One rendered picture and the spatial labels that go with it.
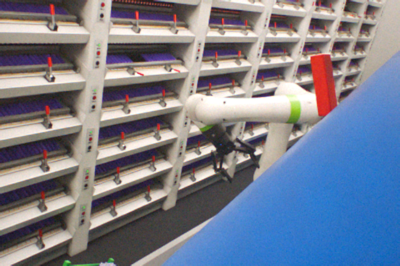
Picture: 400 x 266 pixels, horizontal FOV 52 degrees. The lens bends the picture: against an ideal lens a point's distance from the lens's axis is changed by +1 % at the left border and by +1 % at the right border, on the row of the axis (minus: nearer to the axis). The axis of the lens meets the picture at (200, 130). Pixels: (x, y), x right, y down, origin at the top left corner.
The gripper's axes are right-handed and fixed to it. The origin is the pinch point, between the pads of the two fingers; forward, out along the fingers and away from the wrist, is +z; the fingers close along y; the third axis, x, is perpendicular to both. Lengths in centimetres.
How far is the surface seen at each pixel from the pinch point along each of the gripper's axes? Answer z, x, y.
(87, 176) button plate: -31, -9, 66
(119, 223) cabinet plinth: 9, -33, 87
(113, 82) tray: -59, -23, 32
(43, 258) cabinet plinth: -12, 7, 103
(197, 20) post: -57, -71, -7
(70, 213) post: -21, -5, 84
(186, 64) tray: -41, -69, 11
